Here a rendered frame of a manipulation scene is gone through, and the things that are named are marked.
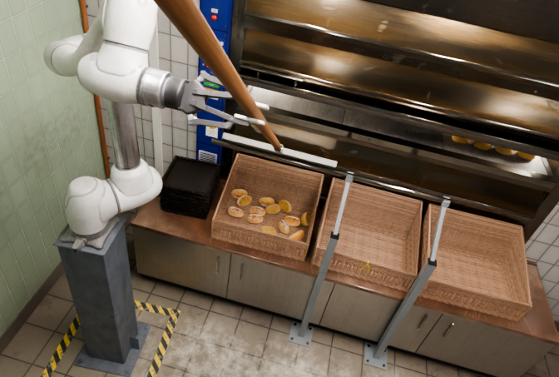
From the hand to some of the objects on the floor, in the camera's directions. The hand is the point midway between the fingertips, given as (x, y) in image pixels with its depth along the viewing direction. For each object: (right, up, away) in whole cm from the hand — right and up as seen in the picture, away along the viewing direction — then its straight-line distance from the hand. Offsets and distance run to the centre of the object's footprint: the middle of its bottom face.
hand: (252, 111), depth 99 cm
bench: (+35, -102, +193) cm, 222 cm away
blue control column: (-28, -6, +294) cm, 296 cm away
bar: (+14, -111, +179) cm, 211 cm away
